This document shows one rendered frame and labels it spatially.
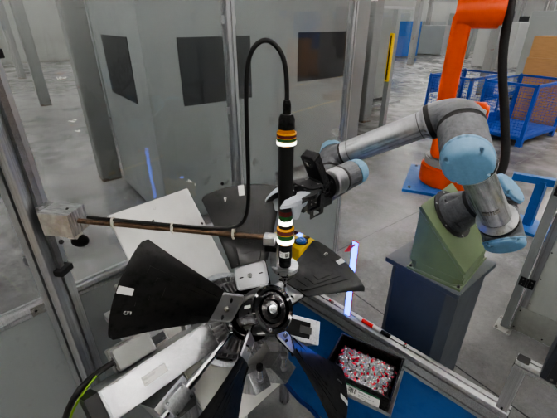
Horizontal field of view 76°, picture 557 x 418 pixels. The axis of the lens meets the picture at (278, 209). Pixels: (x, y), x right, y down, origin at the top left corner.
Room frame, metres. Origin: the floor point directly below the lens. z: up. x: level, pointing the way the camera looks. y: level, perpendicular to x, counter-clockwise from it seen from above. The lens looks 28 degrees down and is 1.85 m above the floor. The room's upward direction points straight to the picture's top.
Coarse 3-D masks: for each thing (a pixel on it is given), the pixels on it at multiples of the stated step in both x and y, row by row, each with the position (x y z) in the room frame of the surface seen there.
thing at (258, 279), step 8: (256, 264) 0.77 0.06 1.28; (264, 264) 0.77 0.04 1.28; (240, 272) 0.77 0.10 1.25; (248, 272) 0.76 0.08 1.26; (256, 272) 0.76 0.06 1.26; (264, 272) 0.75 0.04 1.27; (240, 280) 0.75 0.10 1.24; (248, 280) 0.75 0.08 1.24; (256, 280) 0.74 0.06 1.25; (264, 280) 0.74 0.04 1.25; (240, 288) 0.74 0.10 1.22; (248, 288) 0.73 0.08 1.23
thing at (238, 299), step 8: (224, 296) 0.66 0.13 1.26; (232, 296) 0.67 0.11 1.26; (240, 296) 0.68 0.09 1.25; (224, 304) 0.66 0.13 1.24; (232, 304) 0.67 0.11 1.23; (240, 304) 0.68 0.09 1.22; (216, 312) 0.66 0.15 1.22; (224, 312) 0.66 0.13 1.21; (232, 312) 0.67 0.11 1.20; (216, 320) 0.66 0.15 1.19; (224, 320) 0.67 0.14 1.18
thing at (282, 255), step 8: (288, 104) 0.76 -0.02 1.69; (288, 112) 0.76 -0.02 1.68; (280, 120) 0.76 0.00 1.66; (288, 120) 0.75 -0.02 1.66; (280, 128) 0.75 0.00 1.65; (288, 128) 0.75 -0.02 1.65; (280, 248) 0.75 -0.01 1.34; (288, 248) 0.75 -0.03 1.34; (280, 256) 0.75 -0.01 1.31; (288, 256) 0.75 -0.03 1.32; (280, 264) 0.76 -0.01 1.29; (288, 264) 0.75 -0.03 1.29
